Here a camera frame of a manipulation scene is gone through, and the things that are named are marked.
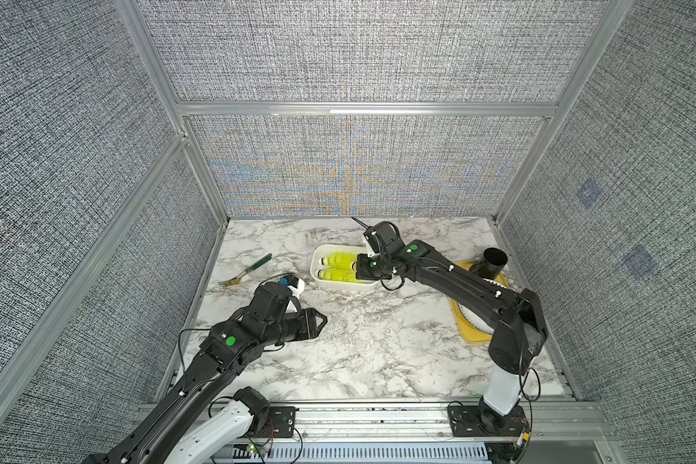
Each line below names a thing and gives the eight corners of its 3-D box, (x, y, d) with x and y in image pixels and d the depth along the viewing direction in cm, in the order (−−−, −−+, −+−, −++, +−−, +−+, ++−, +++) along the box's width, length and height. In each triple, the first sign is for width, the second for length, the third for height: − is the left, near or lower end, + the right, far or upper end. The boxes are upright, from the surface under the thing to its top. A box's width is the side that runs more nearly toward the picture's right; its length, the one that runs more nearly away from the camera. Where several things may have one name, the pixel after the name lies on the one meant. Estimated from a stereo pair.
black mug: (466, 277, 104) (476, 261, 97) (471, 259, 109) (481, 243, 102) (493, 287, 102) (505, 271, 94) (497, 268, 107) (509, 252, 99)
